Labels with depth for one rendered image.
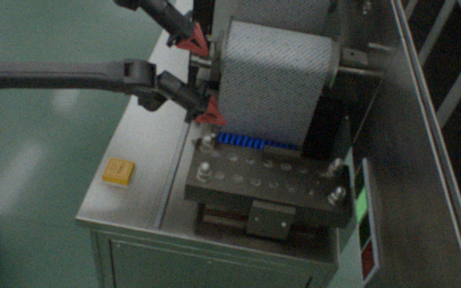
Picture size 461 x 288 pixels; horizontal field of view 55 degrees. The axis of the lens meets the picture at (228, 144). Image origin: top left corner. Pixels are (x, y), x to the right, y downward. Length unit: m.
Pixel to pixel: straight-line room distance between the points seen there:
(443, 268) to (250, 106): 0.66
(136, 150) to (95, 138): 1.34
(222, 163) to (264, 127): 0.15
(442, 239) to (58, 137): 2.30
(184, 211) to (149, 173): 0.16
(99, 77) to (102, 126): 1.65
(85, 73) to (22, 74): 0.13
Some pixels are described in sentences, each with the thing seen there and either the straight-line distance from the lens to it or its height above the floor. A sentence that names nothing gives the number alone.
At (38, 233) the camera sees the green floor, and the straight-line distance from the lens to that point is 2.28.
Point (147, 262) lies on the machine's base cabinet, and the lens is 1.27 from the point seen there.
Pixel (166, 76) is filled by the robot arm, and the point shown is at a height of 1.18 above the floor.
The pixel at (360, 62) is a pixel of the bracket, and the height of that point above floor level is 1.29.
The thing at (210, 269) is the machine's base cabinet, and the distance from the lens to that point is 1.23.
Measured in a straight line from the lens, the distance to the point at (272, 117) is 1.13.
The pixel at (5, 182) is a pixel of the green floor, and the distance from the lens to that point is 2.51.
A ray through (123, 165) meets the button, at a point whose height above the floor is 0.92.
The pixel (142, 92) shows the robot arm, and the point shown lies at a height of 1.17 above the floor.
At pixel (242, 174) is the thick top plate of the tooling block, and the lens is 1.09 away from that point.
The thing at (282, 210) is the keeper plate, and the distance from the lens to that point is 1.06.
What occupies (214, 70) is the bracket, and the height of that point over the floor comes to 1.17.
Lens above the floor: 1.84
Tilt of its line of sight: 45 degrees down
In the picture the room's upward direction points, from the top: 10 degrees clockwise
